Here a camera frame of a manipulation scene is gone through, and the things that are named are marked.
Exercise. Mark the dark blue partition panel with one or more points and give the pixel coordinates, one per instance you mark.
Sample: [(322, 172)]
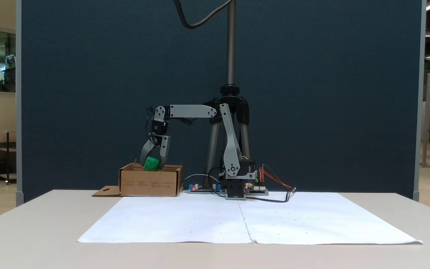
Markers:
[(88, 93)]

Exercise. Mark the brown cardboard box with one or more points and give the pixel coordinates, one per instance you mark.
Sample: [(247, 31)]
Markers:
[(149, 183)]

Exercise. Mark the blue circuit board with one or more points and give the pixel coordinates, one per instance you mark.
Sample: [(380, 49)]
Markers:
[(203, 188)]

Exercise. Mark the black shelf cart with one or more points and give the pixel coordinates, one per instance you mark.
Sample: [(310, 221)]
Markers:
[(6, 157)]

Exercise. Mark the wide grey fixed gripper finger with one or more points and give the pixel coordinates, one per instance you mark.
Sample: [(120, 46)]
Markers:
[(165, 158)]

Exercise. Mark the curved grey moving gripper finger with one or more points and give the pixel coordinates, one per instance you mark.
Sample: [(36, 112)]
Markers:
[(145, 152)]

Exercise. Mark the green dice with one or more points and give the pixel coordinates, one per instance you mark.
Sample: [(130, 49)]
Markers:
[(151, 163)]

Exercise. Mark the black and grey tripod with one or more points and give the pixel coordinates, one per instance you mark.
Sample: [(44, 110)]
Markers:
[(231, 56)]

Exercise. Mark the white paper sheet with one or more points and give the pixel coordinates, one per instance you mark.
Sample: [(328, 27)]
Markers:
[(162, 220)]

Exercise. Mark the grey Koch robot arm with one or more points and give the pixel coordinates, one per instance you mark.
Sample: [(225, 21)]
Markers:
[(230, 142)]

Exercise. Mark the framed wall window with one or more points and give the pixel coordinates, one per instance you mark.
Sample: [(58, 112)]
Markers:
[(4, 61)]

